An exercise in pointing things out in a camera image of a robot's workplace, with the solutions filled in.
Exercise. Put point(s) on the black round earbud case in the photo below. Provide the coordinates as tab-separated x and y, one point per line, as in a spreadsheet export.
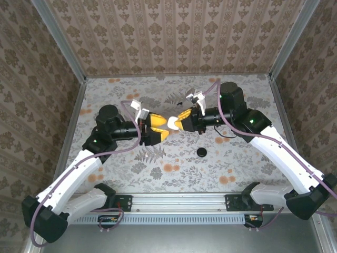
202	152

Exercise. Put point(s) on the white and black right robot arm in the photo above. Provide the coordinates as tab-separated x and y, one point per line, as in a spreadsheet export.
276	153

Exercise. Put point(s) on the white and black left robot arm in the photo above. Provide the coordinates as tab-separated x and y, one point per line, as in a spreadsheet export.
79	168

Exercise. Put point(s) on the black connector box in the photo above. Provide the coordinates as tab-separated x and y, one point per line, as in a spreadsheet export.
106	220
254	220

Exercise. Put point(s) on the grey metal sheet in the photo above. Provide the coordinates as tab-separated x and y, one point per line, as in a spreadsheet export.
184	239

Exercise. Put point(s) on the aluminium table side rail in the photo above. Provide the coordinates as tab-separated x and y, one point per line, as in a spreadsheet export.
69	131
283	118

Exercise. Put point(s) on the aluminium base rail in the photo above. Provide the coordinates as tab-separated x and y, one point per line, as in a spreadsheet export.
179	203

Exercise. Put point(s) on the aluminium frame post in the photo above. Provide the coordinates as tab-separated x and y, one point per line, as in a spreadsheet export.
295	39
58	39

